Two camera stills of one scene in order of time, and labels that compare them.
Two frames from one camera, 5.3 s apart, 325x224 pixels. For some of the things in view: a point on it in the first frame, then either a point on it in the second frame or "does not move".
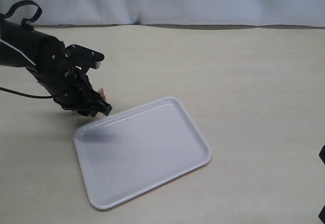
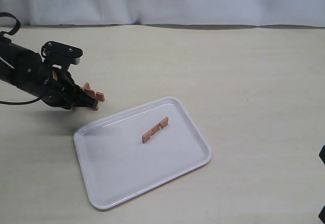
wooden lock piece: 101,91 to 163,123
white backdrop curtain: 217,3 does not move
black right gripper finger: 322,154 does not move
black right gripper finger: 321,215 does not move
